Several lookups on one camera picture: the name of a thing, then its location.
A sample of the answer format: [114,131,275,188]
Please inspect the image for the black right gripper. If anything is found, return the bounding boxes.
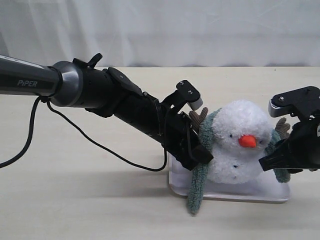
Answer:
[258,119,320,173]

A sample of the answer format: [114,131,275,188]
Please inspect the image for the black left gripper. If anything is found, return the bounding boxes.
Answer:
[163,111,213,170]

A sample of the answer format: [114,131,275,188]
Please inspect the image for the white plush snowman toy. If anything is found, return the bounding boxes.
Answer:
[188,99,291,185]

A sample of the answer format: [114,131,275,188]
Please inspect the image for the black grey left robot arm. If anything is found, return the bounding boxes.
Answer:
[0,53,213,170]

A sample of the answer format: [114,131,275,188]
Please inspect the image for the white square tray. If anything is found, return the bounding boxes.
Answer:
[168,154,291,203]

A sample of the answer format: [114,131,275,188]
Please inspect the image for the white backdrop curtain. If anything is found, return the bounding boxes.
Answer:
[0,0,320,67]

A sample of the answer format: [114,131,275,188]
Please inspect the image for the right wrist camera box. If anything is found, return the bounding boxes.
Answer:
[268,85,320,122]

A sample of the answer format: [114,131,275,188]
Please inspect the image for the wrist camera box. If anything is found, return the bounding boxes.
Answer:
[161,79,203,113]
[268,85,320,122]

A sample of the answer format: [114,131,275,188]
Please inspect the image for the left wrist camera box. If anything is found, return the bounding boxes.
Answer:
[161,79,203,113]

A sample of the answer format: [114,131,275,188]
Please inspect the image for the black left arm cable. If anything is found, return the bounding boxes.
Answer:
[0,96,167,172]

